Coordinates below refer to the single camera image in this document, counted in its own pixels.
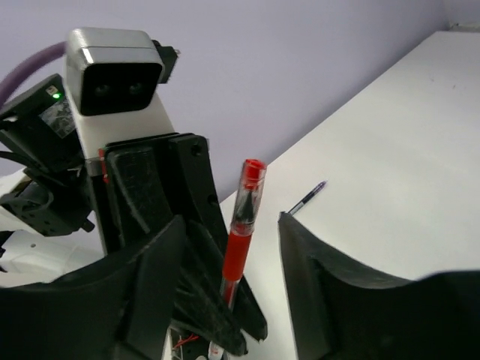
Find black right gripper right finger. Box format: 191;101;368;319
278;213;479;359

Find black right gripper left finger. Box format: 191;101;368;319
1;216;187;359

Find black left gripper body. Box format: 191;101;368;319
1;73;101;237

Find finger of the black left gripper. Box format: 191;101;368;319
172;220;247;356
104;133;268;341

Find red ballpoint pen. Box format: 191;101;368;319
220;158;267;308

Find purple gel pen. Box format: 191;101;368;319
288;181;328;215

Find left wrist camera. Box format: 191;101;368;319
64;27;179;159

